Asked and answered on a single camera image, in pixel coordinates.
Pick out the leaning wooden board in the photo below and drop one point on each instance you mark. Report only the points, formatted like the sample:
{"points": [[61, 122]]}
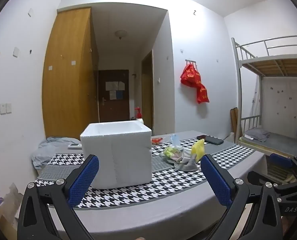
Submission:
{"points": [[234, 122]]}

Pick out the white hanging cloth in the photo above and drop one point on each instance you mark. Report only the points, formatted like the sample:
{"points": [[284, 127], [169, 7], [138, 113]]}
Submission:
{"points": [[256, 100]]}

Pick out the light wooden side door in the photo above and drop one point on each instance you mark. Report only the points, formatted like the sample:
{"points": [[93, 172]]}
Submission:
{"points": [[147, 92]]}

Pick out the blue paper notice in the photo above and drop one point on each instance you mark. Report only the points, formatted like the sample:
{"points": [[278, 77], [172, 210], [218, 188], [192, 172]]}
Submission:
{"points": [[119, 95]]}

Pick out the green patterned cloth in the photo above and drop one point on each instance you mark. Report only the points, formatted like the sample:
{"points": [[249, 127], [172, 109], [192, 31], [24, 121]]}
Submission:
{"points": [[171, 152]]}

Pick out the square white paper notice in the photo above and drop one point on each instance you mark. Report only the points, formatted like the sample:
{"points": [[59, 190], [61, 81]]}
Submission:
{"points": [[112, 95]]}

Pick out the red printed bag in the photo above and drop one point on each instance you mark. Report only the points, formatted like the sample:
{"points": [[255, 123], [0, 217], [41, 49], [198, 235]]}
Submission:
{"points": [[203, 93], [189, 76]]}

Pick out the tilted white wall plate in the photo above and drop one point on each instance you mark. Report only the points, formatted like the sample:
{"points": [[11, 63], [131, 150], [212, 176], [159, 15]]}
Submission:
{"points": [[30, 12]]}

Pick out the square white wall plate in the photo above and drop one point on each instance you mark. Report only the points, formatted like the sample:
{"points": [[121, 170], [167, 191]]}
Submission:
{"points": [[16, 52]]}

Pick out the houndstooth table cloth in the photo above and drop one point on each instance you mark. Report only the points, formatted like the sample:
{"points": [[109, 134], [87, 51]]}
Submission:
{"points": [[163, 180]]}

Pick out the metal bunk bed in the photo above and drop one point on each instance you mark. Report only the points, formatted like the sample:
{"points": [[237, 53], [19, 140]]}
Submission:
{"points": [[276, 65]]}

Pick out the white wall switch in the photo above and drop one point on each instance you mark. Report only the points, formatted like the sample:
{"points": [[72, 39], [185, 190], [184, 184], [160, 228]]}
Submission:
{"points": [[8, 108]]}

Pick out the grey folded blanket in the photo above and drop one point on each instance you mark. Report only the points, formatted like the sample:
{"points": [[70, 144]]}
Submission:
{"points": [[259, 133]]}

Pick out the black smartphone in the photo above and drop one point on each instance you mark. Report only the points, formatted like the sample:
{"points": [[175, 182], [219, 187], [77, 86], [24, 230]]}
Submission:
{"points": [[211, 140]]}

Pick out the wooden wardrobe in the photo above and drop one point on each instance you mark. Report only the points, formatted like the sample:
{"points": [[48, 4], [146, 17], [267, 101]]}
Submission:
{"points": [[68, 92]]}

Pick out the white flat device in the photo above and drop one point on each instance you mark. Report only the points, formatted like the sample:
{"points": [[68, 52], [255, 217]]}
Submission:
{"points": [[74, 146]]}

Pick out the clear blue spray bottle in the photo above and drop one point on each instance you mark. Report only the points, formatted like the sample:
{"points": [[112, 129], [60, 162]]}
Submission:
{"points": [[175, 141]]}

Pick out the white foam box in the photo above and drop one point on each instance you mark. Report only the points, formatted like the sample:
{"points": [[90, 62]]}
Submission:
{"points": [[121, 155]]}

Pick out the metal wall hook rack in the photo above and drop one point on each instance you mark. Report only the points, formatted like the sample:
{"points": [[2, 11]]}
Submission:
{"points": [[190, 61]]}

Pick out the grey sock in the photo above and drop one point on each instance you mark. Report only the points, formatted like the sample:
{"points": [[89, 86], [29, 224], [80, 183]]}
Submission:
{"points": [[187, 166]]}

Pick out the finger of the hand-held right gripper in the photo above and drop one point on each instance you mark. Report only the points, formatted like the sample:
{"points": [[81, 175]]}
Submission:
{"points": [[281, 161], [257, 178]]}

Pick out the white red pump bottle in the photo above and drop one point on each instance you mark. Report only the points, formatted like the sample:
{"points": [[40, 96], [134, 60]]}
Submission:
{"points": [[139, 116]]}

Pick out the red snack packet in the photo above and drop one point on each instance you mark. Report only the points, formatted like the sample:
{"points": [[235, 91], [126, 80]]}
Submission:
{"points": [[157, 140]]}

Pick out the cardboard piece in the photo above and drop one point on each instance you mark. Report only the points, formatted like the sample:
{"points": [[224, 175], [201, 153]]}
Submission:
{"points": [[6, 217]]}

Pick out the blue grey cloth pile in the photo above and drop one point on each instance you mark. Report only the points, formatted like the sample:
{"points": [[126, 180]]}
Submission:
{"points": [[51, 150]]}

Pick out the large white paper notice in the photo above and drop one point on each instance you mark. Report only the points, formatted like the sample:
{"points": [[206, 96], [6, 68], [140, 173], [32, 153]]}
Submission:
{"points": [[112, 85]]}

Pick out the dark brown door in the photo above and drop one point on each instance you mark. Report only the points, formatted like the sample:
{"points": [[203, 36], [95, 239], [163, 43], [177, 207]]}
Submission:
{"points": [[113, 110]]}

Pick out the white wall socket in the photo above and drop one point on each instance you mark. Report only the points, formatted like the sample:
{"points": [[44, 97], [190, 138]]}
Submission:
{"points": [[2, 108]]}

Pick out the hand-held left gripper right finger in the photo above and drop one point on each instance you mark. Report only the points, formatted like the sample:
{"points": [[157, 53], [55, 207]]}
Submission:
{"points": [[216, 180]]}

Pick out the ceiling lamp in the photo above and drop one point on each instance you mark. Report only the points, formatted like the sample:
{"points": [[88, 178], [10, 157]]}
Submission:
{"points": [[121, 33]]}

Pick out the small white paper notice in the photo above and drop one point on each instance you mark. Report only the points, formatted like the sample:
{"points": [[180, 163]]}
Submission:
{"points": [[121, 85]]}

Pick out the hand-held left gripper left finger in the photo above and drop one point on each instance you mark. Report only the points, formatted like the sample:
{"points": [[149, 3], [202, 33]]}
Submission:
{"points": [[84, 177]]}

